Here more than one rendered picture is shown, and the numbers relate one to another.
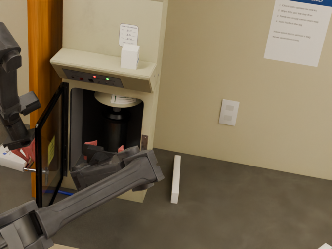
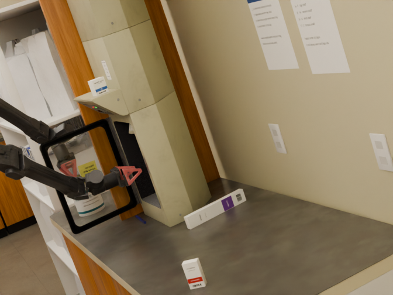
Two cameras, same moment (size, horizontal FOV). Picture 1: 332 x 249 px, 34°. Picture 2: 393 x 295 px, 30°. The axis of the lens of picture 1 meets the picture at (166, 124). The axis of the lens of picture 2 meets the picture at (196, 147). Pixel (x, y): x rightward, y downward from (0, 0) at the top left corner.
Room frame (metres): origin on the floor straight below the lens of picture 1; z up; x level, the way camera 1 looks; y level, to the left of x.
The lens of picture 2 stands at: (0.58, -2.48, 1.77)
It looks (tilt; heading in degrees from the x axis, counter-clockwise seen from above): 12 degrees down; 64
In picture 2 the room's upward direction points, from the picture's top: 19 degrees counter-clockwise
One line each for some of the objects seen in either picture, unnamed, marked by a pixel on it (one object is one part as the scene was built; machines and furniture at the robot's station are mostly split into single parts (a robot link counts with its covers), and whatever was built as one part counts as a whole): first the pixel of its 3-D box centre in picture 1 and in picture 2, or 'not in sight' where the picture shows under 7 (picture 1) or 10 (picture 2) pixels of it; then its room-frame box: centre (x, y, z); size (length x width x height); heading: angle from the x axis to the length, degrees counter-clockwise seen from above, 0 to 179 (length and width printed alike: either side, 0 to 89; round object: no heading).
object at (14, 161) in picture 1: (15, 155); not in sight; (1.79, 0.59, 0.96); 0.16 x 0.12 x 0.04; 74
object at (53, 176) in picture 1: (50, 155); (89, 176); (1.48, 0.37, 1.19); 0.30 x 0.01 x 0.40; 178
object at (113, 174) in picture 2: (99, 162); (111, 180); (1.50, 0.21, 1.17); 0.10 x 0.07 x 0.07; 81
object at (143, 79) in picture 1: (103, 75); (100, 105); (1.57, 0.22, 1.46); 0.32 x 0.12 x 0.10; 83
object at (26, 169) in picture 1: (34, 164); not in sight; (1.41, 0.40, 1.20); 0.10 x 0.05 x 0.03; 178
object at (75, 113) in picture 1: (113, 121); (163, 151); (1.75, 0.20, 1.19); 0.26 x 0.24 x 0.35; 83
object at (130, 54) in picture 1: (130, 57); (98, 86); (1.56, 0.14, 1.54); 0.05 x 0.05 x 0.06; 88
